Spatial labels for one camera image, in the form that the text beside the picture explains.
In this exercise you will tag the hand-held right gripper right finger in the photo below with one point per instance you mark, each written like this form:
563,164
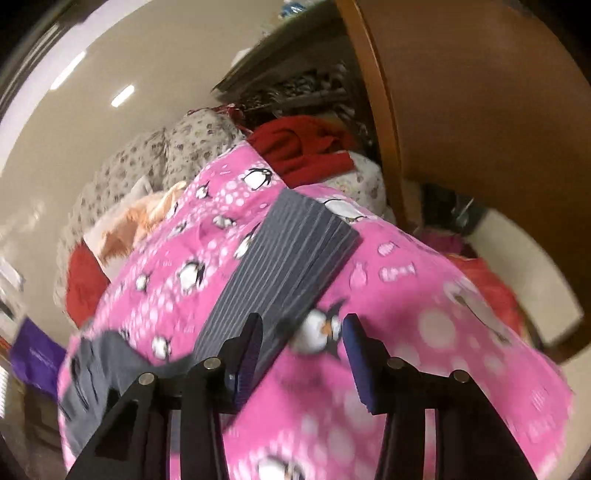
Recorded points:
364,369

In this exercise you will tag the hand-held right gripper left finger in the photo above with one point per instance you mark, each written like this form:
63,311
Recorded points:
244,364

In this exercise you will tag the grey ribbed garment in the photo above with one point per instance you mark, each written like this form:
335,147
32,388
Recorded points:
281,258

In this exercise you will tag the patterned clothes pile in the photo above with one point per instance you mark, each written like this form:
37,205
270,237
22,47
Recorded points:
295,90

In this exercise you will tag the pink penguin print blanket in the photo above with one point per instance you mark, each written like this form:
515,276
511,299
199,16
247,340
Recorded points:
415,332

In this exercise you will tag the red-orange cloth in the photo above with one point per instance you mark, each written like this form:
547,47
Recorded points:
489,286

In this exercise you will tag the peach fluffy cloth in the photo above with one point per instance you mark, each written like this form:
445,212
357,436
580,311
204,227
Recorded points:
138,221

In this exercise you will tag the red pillow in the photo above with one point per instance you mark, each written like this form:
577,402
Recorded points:
85,284

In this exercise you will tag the white floral pillow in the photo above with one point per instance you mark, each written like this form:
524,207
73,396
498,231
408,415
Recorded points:
364,177

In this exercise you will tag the purple bag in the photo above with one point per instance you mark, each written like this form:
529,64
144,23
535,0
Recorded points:
34,355

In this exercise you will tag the red garment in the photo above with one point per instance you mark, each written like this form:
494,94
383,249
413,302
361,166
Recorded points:
300,147

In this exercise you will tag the grey floral bedding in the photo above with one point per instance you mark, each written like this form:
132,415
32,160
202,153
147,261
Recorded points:
184,138

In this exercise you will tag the brown wooden wardrobe door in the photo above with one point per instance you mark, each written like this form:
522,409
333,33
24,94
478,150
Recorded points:
480,101

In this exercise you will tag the ceiling light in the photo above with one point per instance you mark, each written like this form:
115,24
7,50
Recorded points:
68,70
122,96

